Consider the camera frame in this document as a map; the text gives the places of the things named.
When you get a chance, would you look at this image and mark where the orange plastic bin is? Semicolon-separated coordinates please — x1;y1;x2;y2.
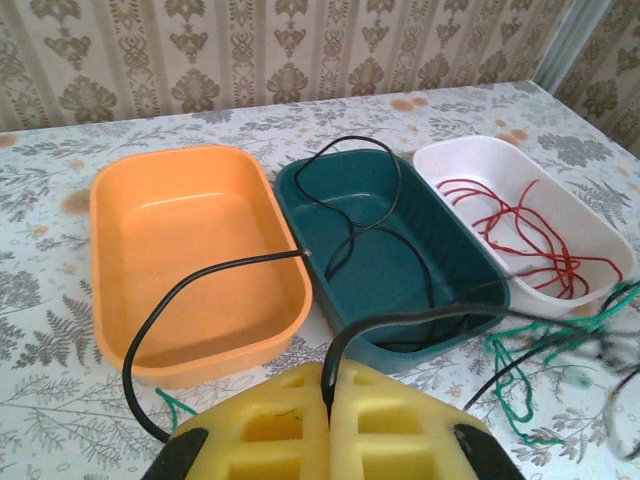
88;143;315;391

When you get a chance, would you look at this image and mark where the floral print tablecloth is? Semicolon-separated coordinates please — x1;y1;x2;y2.
0;79;640;480

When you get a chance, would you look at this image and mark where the white plastic bin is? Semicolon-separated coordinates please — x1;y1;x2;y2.
412;134;636;319

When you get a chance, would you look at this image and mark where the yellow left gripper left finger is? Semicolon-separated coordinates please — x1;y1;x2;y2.
142;363;331;480

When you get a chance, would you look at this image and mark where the red cable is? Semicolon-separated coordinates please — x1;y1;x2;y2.
437;175;566;281
469;179;624;301
487;209;591;299
509;249;624;301

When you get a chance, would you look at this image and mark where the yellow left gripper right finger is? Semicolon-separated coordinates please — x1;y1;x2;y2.
329;362;526;480

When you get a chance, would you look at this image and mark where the teal plastic bin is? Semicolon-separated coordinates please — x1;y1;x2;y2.
273;148;512;375

